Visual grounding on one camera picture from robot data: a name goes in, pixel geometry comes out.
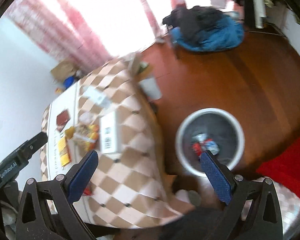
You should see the checkered table cloth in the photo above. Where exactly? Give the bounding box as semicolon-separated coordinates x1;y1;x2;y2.
40;59;194;229

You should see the blue lidded jar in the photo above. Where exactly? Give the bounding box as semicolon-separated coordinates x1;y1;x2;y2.
63;76;76;89

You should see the yellow orange snack bag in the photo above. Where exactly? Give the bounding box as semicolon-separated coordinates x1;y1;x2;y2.
73;124;99;152

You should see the red cola can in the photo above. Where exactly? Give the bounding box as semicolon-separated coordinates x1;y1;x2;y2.
192;142;203;157

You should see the brown paper bag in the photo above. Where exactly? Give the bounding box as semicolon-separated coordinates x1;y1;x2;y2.
50;60;78;82

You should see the clear plastic wrapper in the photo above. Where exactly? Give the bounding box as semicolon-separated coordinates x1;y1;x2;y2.
78;112;95;126

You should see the blue black clothes pile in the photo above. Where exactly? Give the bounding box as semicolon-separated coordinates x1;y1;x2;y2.
162;6;244;53

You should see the red orange snack wrapper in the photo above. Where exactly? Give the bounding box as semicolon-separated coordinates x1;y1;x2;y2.
83;183;93;196

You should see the yellow packet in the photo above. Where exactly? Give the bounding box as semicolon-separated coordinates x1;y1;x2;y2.
58;137;71;167

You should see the red cushion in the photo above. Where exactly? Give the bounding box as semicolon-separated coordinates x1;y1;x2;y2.
256;137;300;198

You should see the white barcode box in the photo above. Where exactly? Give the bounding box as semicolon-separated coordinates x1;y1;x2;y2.
100;110;121;154

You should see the white round trash bin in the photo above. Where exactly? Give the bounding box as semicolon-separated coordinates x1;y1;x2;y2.
175;108;245;177

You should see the dark red foil bag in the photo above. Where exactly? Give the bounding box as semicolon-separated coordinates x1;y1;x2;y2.
56;109;70;132

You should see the pink floral curtain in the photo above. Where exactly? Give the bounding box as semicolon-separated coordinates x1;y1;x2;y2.
5;0;185;72

